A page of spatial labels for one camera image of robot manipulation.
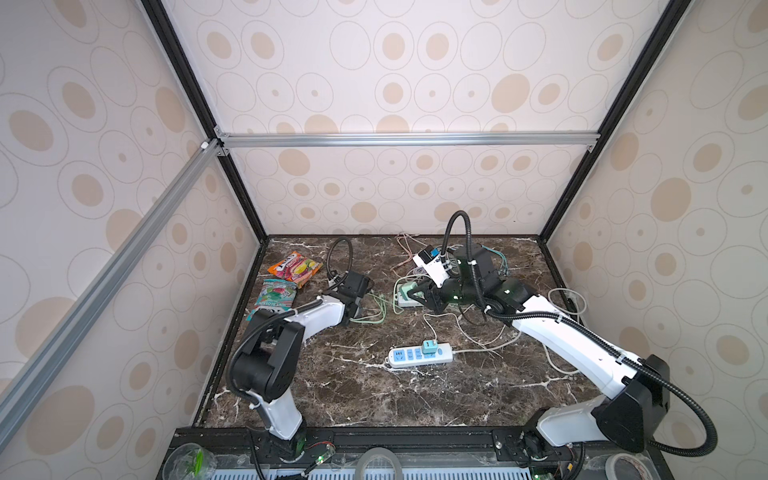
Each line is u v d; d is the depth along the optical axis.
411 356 0.86
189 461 0.67
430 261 0.64
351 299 0.75
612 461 0.70
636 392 0.39
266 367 0.47
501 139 1.87
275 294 1.00
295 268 1.06
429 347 0.83
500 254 1.16
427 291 0.64
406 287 0.73
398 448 0.74
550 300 1.02
